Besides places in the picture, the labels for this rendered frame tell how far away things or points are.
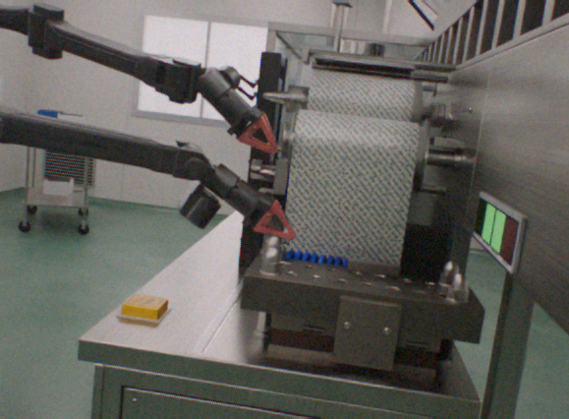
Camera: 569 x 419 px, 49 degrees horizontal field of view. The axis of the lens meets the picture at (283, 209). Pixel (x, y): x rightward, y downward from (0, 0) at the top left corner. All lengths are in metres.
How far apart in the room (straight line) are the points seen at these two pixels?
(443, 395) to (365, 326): 0.16
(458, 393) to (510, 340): 0.42
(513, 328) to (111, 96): 6.24
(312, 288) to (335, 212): 0.22
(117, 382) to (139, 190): 6.17
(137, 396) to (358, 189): 0.55
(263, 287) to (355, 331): 0.17
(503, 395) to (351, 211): 0.56
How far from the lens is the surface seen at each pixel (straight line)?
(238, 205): 1.22
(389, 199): 1.22
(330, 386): 1.04
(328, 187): 1.22
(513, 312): 1.45
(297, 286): 1.05
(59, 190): 6.17
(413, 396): 1.05
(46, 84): 7.59
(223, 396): 1.07
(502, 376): 1.49
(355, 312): 1.04
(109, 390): 1.13
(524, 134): 0.86
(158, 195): 7.16
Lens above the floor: 1.31
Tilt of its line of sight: 9 degrees down
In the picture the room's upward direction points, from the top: 7 degrees clockwise
